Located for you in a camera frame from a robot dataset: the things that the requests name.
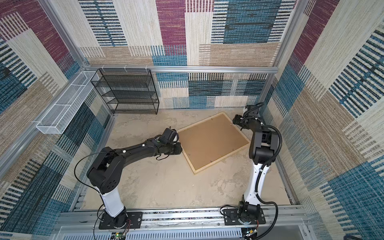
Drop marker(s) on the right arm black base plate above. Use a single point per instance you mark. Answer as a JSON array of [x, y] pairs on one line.
[[231, 218]]

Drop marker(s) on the black wire mesh shelf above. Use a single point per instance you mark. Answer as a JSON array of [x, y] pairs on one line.
[[127, 91]]

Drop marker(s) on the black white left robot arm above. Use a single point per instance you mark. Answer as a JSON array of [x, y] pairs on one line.
[[106, 171]]

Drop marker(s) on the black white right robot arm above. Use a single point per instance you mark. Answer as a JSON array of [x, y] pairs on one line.
[[265, 145]]

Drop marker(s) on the white wire mesh basket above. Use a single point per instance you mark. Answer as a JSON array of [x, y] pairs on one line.
[[59, 116]]

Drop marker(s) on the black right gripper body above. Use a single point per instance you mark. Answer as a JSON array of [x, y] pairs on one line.
[[240, 120]]

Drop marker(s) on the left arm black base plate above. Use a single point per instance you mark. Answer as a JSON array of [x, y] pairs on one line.
[[133, 219]]

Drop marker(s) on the brown hardboard backing panel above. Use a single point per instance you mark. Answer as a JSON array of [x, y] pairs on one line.
[[210, 141]]

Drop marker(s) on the aluminium front rail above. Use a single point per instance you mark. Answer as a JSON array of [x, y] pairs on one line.
[[160, 224]]

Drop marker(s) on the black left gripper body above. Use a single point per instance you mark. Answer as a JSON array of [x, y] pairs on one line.
[[173, 149]]

